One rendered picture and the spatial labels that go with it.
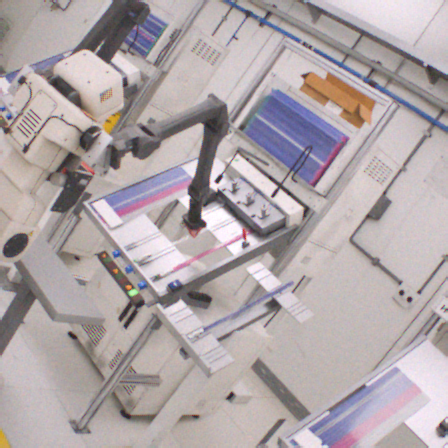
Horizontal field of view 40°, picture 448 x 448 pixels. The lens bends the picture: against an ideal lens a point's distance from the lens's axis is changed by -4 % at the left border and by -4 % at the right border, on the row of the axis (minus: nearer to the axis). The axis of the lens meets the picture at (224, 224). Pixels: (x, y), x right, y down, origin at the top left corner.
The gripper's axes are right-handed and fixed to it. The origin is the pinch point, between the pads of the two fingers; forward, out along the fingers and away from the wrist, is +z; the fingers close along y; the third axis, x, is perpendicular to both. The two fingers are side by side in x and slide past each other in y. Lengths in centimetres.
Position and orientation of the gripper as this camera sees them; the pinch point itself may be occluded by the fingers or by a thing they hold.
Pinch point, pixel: (193, 235)
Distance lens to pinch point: 272.6
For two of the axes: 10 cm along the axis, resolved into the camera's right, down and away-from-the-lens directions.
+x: -8.1, 3.3, -4.8
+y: -5.8, -5.7, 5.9
